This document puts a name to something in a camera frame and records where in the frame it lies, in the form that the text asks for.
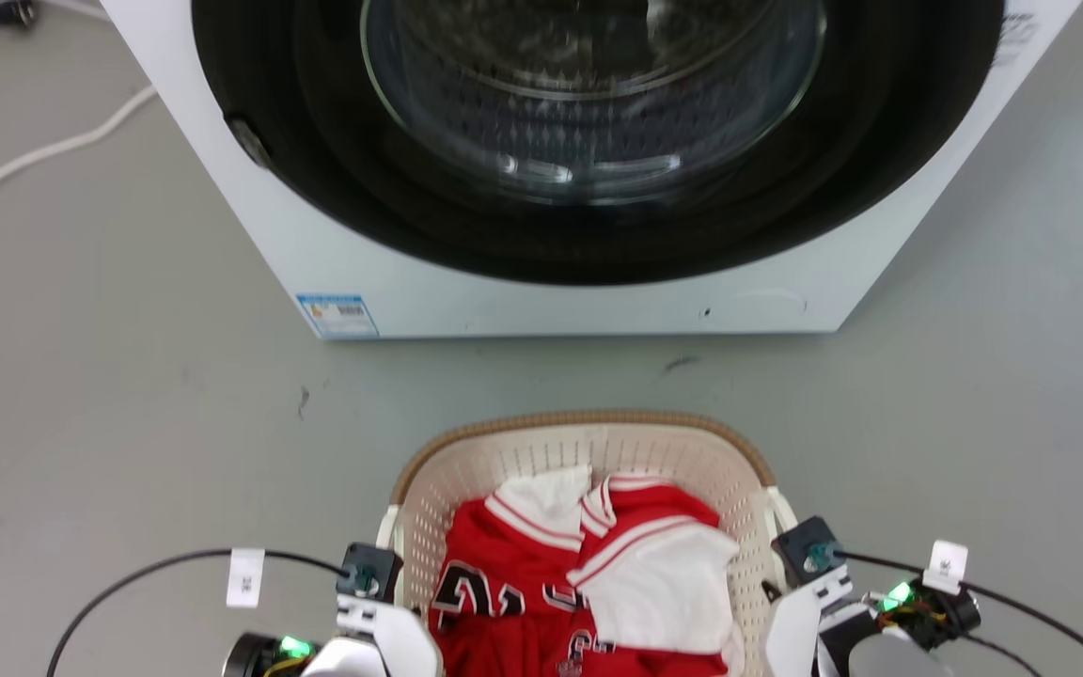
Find white cable tag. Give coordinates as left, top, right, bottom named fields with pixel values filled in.
left=226, top=547, right=266, bottom=608
left=921, top=540, right=969, bottom=595

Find beige plastic laundry basket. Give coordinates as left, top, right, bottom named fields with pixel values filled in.
left=376, top=409, right=800, bottom=677

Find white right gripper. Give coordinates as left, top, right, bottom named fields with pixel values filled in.
left=761, top=562, right=881, bottom=677

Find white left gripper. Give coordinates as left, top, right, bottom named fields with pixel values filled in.
left=301, top=596, right=444, bottom=677

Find thick white floor cable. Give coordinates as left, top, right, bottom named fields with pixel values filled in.
left=0, top=85, right=159, bottom=216

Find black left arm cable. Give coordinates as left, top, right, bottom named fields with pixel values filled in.
left=46, top=548, right=352, bottom=677

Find red basketball jersey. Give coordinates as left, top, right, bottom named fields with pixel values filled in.
left=428, top=473, right=731, bottom=677

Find black round washer door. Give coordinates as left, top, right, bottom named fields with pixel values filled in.
left=191, top=0, right=1007, bottom=287

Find white front-load washing machine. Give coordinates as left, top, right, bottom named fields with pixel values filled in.
left=100, top=0, right=1083, bottom=340

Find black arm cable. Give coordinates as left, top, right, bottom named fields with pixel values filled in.
left=840, top=550, right=1083, bottom=677
left=46, top=548, right=352, bottom=677

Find blue energy label sticker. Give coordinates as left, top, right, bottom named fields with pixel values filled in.
left=296, top=293, right=380, bottom=340

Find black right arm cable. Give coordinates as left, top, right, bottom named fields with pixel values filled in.
left=840, top=550, right=1083, bottom=677

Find white red-trimmed garment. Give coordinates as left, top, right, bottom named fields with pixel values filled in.
left=568, top=517, right=746, bottom=657

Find white printed warning sticker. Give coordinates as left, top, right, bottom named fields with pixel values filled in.
left=993, top=9, right=1042, bottom=68

